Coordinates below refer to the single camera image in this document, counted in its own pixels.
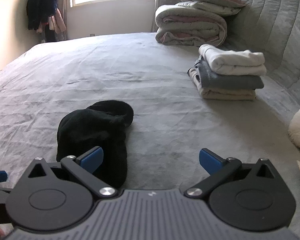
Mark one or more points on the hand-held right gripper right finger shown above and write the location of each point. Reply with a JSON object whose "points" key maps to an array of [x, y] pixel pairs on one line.
{"points": [[210, 158]]}

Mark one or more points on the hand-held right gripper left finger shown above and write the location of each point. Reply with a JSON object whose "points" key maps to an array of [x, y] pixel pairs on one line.
{"points": [[92, 158]]}

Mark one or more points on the black t-shirt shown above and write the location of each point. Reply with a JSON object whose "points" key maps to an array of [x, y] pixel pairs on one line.
{"points": [[90, 130]]}

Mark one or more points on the pink hanging clothes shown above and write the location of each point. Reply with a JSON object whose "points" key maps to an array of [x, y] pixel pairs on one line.
{"points": [[57, 22]]}

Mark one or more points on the folded cream garment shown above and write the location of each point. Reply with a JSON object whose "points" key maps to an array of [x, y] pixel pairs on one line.
{"points": [[227, 95]]}

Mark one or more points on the folded grey garment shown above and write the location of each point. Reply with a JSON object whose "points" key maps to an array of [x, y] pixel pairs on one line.
{"points": [[227, 81]]}

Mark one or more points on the grey bed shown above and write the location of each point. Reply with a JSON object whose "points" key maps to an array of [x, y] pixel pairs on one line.
{"points": [[115, 67]]}

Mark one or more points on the folded white garment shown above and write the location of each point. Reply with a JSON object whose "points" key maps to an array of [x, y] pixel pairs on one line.
{"points": [[235, 60]]}

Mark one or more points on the folded grey pink quilt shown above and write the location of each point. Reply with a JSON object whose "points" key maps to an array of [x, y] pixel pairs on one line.
{"points": [[190, 22]]}

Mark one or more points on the grey quilted headboard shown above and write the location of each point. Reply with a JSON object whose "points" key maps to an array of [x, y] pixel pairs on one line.
{"points": [[277, 30]]}

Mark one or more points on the dark hanging jacket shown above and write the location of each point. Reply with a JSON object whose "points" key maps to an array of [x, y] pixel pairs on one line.
{"points": [[41, 2]]}

